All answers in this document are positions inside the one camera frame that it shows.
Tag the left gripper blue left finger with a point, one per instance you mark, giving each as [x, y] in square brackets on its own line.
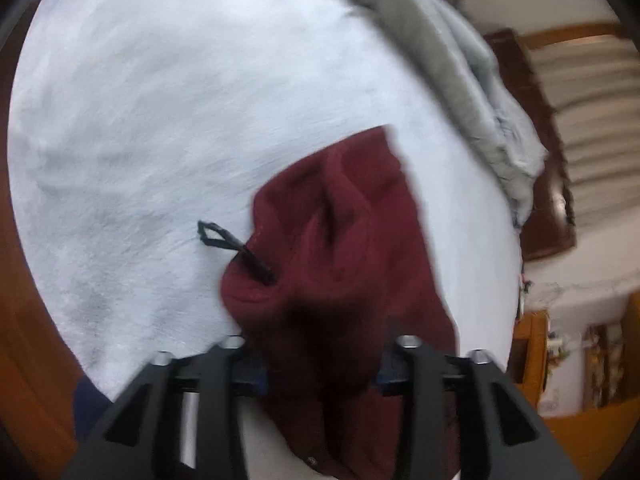
[138, 436]

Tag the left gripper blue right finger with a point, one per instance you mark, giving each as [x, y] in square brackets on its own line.
[436, 415]

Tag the maroon pants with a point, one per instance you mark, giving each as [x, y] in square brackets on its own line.
[340, 233]

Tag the wooden desk cabinet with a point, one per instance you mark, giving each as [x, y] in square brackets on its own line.
[586, 389]

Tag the white bed sheet mattress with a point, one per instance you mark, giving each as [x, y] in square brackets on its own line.
[132, 120]

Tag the beige curtain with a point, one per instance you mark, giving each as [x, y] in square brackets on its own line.
[592, 86]

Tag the grey duvet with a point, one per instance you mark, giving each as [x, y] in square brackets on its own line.
[464, 71]

